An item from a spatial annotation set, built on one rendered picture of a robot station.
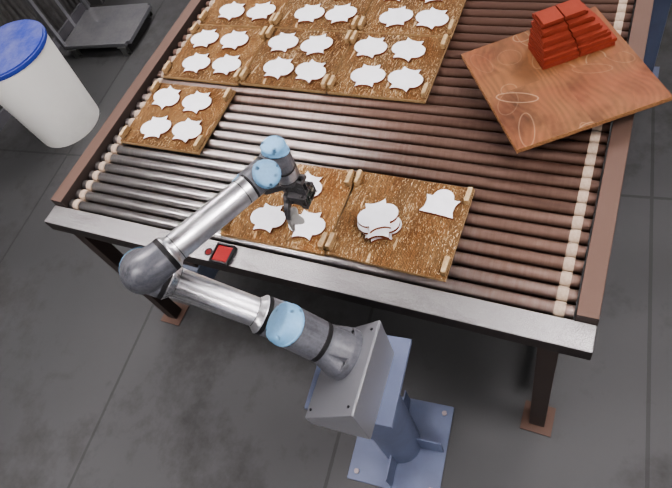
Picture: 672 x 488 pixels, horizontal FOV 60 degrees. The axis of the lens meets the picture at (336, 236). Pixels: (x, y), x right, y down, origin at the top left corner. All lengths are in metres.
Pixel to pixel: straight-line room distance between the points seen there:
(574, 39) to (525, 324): 0.98
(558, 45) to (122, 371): 2.49
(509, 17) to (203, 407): 2.19
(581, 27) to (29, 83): 3.20
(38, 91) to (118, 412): 2.12
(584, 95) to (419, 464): 1.54
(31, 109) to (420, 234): 3.02
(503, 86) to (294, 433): 1.69
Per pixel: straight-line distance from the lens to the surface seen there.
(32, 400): 3.50
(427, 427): 2.60
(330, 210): 2.01
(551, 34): 2.14
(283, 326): 1.53
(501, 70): 2.18
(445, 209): 1.92
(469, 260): 1.85
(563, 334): 1.75
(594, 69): 2.18
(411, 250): 1.86
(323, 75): 2.47
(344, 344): 1.57
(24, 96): 4.23
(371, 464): 2.60
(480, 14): 2.63
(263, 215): 2.07
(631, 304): 2.85
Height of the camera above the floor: 2.52
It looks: 54 degrees down
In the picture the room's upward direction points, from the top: 24 degrees counter-clockwise
